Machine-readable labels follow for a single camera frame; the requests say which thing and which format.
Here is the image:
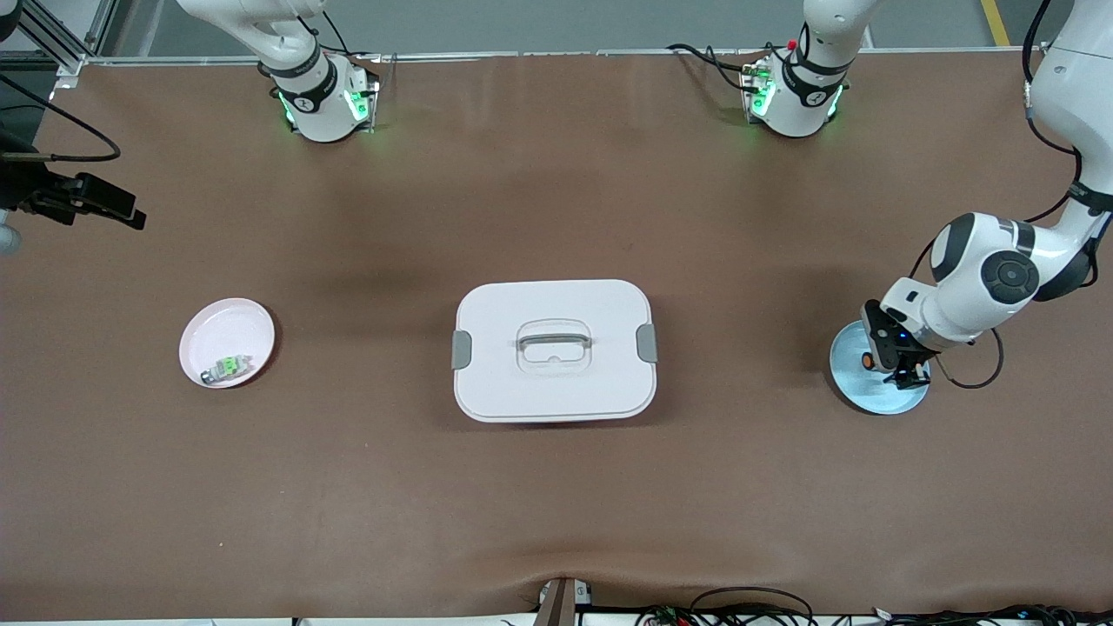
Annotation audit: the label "light blue round plate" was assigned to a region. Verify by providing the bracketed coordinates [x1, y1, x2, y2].
[828, 320, 931, 416]

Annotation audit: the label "black base power cables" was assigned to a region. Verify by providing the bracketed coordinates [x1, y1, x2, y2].
[667, 42, 783, 92]

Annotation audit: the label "black cable bundle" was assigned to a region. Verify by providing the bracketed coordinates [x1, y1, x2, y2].
[635, 587, 1113, 626]

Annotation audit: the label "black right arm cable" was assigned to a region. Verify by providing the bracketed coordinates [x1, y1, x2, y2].
[0, 74, 121, 163]

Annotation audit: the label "pink round plate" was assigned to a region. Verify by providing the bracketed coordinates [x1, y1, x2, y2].
[178, 297, 277, 390]

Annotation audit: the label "black base cable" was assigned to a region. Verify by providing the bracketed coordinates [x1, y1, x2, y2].
[296, 0, 379, 62]

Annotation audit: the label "aluminium frame post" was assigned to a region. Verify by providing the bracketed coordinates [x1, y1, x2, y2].
[0, 0, 123, 88]

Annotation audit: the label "white lidded storage box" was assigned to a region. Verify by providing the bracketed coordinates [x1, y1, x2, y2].
[451, 278, 659, 424]

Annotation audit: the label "aluminium table edge rail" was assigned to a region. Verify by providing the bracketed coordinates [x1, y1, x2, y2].
[83, 50, 1040, 63]

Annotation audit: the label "brown table mat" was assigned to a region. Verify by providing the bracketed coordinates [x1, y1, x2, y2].
[0, 50, 1113, 623]

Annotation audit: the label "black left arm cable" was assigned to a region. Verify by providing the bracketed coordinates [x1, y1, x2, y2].
[909, 0, 1098, 390]

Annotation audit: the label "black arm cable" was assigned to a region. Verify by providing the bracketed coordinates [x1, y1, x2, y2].
[909, 0, 1098, 390]
[0, 74, 121, 163]

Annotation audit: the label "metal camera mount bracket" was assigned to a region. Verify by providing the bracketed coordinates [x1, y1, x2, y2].
[535, 576, 594, 626]

